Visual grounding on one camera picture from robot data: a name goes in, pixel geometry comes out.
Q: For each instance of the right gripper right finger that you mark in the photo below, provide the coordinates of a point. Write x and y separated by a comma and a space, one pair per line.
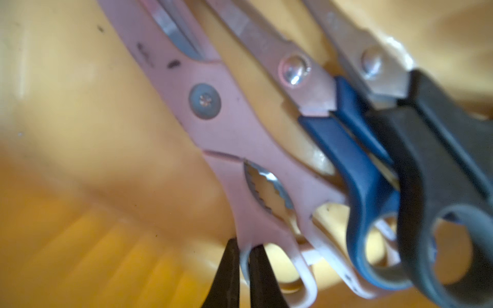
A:
264, 288

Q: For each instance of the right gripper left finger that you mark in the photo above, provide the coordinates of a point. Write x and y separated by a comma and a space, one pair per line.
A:
225, 289

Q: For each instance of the pink handled kitchen scissors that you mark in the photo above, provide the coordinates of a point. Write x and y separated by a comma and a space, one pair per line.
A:
173, 51

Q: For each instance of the yellow plastic storage tray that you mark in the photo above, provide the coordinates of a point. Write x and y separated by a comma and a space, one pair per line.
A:
105, 202

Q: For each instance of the bright blue handled scissors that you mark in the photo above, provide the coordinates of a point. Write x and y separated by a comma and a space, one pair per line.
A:
331, 114

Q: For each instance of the dark grey handled scissors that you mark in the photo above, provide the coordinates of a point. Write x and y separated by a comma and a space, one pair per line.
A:
442, 155

